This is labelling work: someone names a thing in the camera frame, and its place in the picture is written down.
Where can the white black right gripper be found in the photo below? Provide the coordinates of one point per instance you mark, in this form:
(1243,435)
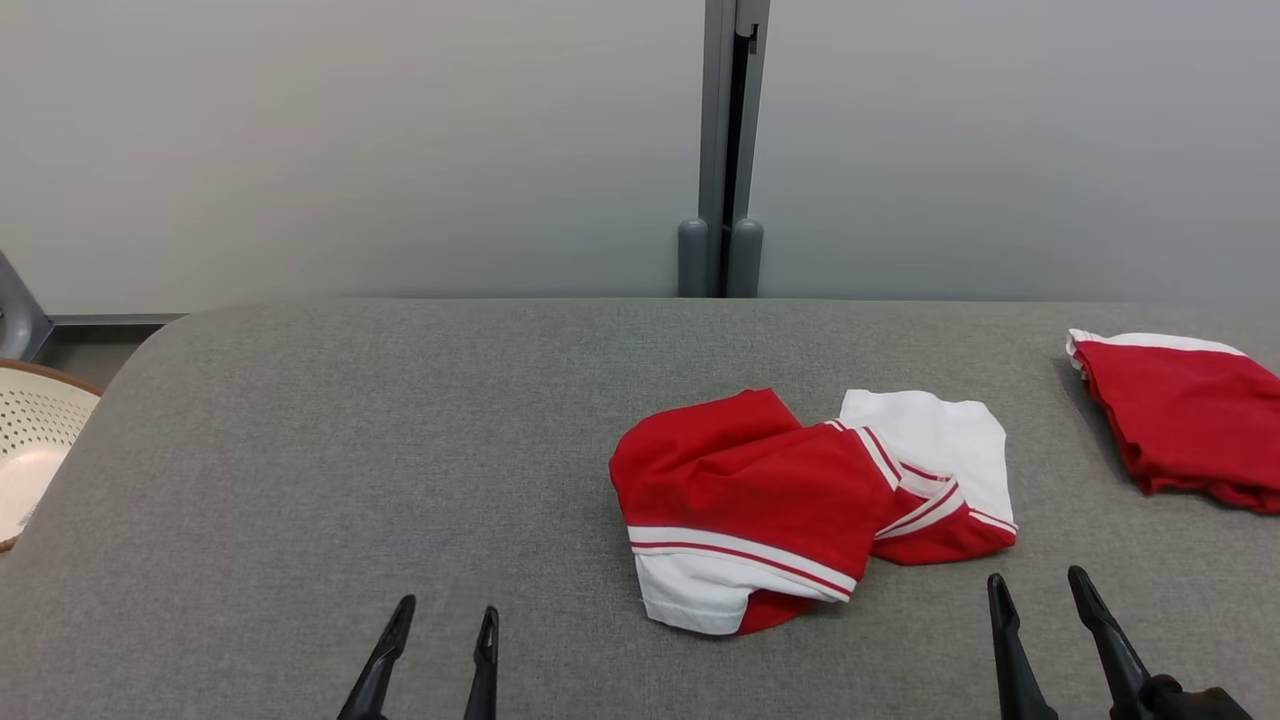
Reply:
(1190,705)

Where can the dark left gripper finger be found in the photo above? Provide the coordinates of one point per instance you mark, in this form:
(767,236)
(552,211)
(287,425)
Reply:
(385,660)
(485,680)

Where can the grey door frame post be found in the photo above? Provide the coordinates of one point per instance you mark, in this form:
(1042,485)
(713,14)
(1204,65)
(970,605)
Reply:
(746,260)

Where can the red and white shirt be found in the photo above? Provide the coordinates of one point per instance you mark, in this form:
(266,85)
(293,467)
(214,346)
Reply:
(750,480)

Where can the grey rounded post foot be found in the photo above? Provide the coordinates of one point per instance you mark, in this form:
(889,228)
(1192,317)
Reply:
(692,260)

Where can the cream perforated laundry basket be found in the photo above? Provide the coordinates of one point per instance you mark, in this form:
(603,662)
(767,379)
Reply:
(35,450)

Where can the grey metal bracket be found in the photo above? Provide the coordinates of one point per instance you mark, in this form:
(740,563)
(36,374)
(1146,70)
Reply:
(20,315)

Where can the grey vertical partition post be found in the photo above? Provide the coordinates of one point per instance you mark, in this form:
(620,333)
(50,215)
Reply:
(715,100)

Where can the red shorts white trim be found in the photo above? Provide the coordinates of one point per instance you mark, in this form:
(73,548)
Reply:
(1190,420)

